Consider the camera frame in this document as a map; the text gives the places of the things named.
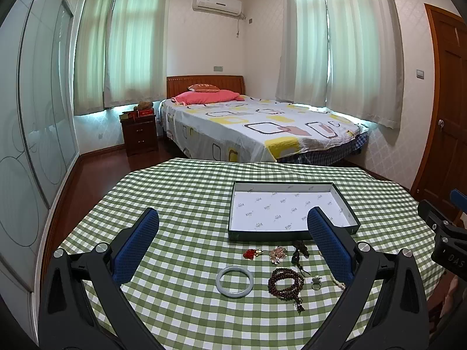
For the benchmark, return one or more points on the bed with patterned sheet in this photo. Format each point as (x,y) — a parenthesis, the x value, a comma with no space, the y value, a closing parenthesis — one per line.
(255,127)

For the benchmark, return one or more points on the white light switch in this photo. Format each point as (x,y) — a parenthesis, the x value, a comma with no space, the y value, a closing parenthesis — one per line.
(420,73)

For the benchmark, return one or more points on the small patterned cushion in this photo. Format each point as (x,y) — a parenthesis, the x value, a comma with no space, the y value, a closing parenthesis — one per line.
(203,87)

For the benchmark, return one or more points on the frosted glass wardrobe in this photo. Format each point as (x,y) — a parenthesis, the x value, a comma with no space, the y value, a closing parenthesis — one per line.
(33,135)

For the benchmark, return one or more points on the pink pillow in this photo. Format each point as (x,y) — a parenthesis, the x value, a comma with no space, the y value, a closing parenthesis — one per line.
(208,96)

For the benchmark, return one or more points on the dark wooden nightstand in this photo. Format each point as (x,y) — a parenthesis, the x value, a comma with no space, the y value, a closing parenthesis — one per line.
(140,135)

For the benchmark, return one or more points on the green white checked tablecloth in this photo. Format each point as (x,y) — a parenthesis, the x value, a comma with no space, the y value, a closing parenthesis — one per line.
(189,197)

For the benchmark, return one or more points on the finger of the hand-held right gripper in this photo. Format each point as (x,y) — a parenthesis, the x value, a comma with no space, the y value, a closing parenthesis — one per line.
(430,215)
(459,204)

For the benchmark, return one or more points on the brown stuffed toy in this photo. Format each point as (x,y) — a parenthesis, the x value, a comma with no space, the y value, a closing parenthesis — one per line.
(143,105)

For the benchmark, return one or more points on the pale jade bangle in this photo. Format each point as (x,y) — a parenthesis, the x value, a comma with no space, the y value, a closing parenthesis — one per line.
(218,282)

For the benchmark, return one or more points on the red box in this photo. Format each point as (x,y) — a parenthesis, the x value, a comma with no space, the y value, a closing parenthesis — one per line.
(145,113)

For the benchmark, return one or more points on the white air conditioner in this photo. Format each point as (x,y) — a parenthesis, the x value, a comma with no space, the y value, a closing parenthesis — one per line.
(219,3)

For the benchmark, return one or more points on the wooden door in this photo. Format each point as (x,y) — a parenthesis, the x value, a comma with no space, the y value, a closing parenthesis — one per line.
(445,98)

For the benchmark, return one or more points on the pale window curtain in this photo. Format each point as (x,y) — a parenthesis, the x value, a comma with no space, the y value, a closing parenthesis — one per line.
(142,40)
(302,40)
(365,47)
(91,51)

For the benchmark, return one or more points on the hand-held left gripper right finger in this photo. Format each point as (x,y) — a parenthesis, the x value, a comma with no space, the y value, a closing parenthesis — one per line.
(328,248)

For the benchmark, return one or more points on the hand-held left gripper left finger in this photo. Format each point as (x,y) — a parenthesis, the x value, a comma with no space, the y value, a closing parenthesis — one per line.
(137,248)

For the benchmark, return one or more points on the red knot gold charm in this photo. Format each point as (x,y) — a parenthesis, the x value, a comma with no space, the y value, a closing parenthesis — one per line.
(250,254)

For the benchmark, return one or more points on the wooden headboard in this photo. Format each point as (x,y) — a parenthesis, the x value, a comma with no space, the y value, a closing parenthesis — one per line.
(182,84)

